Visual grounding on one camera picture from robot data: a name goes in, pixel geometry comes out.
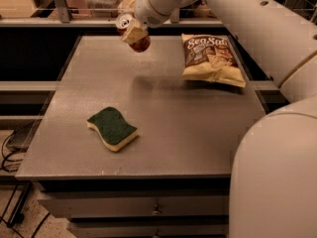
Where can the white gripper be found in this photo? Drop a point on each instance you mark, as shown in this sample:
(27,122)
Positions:
(149,9)

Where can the red coke can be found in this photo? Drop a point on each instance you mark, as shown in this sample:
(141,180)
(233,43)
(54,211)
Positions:
(132,32)

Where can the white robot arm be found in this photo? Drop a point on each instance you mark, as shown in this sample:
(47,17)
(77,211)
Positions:
(273,192)

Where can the clear plastic container background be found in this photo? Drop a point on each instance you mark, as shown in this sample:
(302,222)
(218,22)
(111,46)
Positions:
(103,8)

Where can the sea salt chips bag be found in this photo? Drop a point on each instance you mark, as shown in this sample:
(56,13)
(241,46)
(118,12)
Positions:
(209,58)

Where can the green yellow sponge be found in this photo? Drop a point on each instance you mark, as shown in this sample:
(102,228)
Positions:
(115,132)

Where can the grey drawer cabinet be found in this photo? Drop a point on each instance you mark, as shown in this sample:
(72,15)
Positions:
(188,130)

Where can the upper grey drawer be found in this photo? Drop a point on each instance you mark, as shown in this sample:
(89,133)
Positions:
(133,204)

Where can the grey drawer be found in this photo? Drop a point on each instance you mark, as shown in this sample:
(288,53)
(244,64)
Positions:
(133,204)
(152,227)

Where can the lower grey drawer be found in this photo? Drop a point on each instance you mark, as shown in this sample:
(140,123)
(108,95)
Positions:
(152,227)

